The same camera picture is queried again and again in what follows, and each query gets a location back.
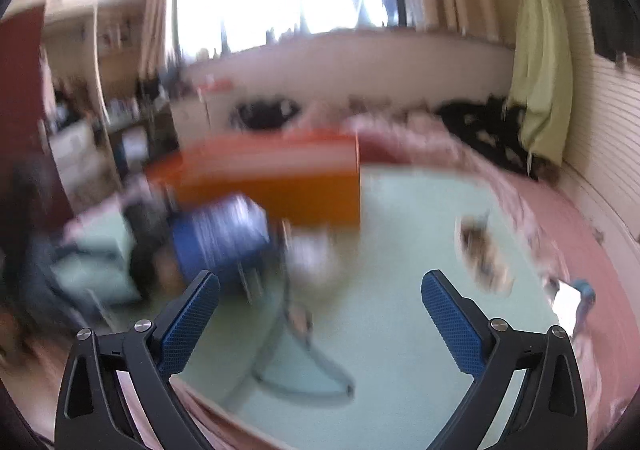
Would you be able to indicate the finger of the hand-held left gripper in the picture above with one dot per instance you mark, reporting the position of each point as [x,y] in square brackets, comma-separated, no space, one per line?
[145,240]

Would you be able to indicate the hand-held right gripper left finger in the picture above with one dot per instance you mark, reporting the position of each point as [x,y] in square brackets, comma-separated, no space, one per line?
[190,325]

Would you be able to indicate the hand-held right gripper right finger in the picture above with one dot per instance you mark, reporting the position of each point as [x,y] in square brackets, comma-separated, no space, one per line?
[455,330]

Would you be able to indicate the blue striped pouch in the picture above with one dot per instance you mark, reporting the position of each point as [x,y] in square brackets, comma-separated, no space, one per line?
[215,235]

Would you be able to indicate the orange cardboard box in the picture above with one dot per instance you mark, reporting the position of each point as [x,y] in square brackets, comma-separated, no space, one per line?
[300,180]

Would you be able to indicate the green cartoon desktop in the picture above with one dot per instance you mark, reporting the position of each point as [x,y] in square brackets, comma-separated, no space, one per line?
[400,255]

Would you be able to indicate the crumpled printed wrapper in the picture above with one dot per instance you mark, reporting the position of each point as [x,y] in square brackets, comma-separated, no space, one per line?
[487,262]

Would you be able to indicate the blue tipped foil wrapper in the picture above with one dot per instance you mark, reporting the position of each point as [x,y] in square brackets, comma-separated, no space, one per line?
[475,227]

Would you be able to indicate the small blue white object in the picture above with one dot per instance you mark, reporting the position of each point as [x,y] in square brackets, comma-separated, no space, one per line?
[575,300]

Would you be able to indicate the white desk with drawers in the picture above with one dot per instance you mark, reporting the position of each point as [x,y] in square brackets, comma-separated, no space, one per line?
[195,115]

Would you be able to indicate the pink bed sheet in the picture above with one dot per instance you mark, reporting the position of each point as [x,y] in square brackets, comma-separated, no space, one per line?
[565,230]

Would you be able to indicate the dark red panel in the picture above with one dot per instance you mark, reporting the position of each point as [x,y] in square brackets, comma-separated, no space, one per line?
[25,105]

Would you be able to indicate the orange tray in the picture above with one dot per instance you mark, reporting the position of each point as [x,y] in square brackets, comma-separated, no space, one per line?
[215,86]

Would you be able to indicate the black striped clothes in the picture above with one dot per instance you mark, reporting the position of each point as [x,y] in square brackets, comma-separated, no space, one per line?
[265,112]

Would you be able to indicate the pink floral quilt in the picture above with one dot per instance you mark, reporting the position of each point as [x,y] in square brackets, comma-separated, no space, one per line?
[400,135]

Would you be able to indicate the black clothes pile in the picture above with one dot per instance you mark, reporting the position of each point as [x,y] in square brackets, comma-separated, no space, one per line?
[475,125]

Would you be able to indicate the white louvered door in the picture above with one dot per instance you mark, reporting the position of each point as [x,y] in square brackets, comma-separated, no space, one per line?
[605,140]

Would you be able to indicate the light green hanging garment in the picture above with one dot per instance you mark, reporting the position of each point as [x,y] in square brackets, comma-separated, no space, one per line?
[542,55]

